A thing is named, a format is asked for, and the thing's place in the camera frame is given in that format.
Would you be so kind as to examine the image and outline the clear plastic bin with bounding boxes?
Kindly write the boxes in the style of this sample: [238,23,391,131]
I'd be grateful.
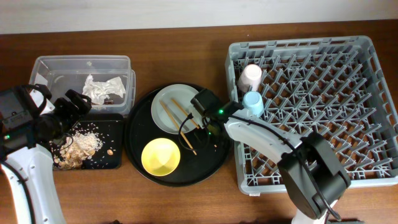
[29,55,136,117]

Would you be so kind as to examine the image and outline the white napkin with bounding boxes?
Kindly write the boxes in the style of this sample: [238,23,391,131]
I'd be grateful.
[83,75,126,105]

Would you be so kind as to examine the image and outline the round black tray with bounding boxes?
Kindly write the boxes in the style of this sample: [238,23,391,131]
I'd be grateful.
[124,85,233,187]

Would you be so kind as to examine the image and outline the grey plate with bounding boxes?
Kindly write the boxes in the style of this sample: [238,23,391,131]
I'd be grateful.
[151,84,198,134]

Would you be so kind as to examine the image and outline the black rectangular tray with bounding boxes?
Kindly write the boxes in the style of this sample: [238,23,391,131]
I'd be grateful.
[49,113,124,171]

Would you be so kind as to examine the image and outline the pink cup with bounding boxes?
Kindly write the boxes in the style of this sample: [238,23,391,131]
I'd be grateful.
[238,64,262,92]

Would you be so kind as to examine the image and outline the grey dishwasher rack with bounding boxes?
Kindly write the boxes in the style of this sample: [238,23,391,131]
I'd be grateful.
[225,35,397,188]

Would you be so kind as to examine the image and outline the white label on bin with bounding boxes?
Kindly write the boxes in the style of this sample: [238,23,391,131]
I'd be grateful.
[34,73,48,86]

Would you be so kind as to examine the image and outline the gold snack wrapper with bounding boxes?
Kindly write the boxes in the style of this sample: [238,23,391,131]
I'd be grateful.
[103,100,114,105]

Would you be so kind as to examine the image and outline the yellow bowl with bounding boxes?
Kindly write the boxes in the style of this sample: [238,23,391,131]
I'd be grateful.
[141,138,180,177]

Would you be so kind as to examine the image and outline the wooden chopstick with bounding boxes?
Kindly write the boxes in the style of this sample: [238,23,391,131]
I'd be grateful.
[159,100,197,155]
[170,98,211,151]

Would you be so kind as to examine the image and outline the blue cup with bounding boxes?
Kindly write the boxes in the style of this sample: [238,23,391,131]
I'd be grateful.
[243,91,264,118]

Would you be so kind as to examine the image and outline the food scraps and rice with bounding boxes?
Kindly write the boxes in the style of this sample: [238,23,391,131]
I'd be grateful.
[52,123,116,170]

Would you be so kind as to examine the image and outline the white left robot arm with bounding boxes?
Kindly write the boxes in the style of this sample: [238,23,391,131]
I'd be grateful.
[1,84,91,223]

